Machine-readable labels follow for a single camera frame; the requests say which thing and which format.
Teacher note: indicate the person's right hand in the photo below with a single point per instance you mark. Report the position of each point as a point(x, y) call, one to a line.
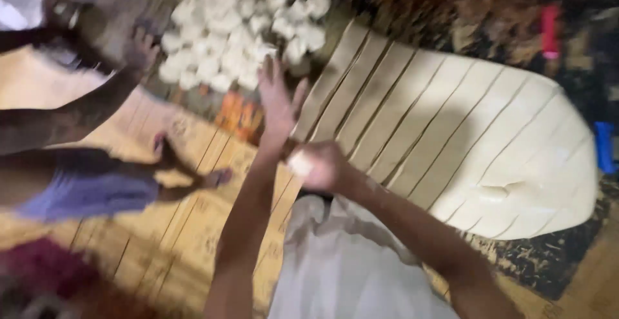
point(326, 167)

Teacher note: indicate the person's left hand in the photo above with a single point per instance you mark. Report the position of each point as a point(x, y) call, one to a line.
point(276, 111)

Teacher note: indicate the person's right fingers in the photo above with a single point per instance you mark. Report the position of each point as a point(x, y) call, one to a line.
point(309, 176)

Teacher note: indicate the person's left fingers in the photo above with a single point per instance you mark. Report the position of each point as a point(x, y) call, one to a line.
point(273, 80)

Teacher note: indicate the small white dough piece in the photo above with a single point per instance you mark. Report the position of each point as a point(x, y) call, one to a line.
point(300, 164)

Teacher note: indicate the orange packet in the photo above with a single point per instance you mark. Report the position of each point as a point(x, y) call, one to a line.
point(239, 116)

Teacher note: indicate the pile of white dough balls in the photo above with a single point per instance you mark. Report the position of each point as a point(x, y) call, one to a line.
point(239, 29)

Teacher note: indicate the person's white garment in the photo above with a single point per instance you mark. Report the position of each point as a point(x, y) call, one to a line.
point(338, 266)

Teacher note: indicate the dough sheet cut into strips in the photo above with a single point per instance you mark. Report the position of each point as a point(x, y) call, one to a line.
point(449, 140)

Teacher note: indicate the flattened brown cardboard sheets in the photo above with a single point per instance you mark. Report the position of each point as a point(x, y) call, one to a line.
point(159, 222)

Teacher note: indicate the purple sleeve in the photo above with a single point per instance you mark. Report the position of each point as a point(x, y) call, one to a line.
point(92, 196)

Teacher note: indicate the dark patterned mat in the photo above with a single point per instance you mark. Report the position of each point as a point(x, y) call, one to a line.
point(532, 256)

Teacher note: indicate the red plastic object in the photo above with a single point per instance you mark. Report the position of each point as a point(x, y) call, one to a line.
point(550, 31)

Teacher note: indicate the blue plastic object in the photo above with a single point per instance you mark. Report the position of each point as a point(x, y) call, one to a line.
point(604, 147)

